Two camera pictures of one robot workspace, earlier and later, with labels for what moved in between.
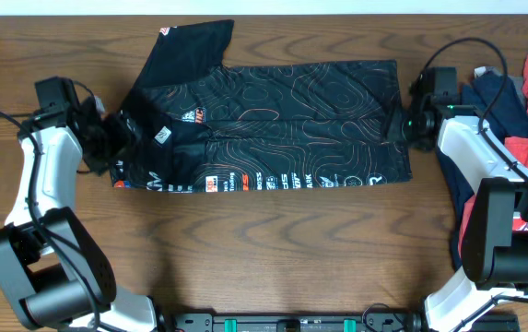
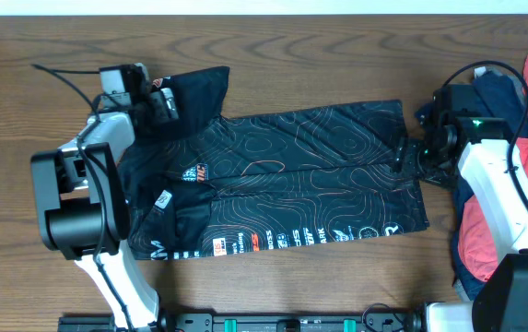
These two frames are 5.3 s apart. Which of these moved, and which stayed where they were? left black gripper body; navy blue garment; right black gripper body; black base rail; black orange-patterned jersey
Moved: right black gripper body; black orange-patterned jersey; left black gripper body
Stayed: black base rail; navy blue garment
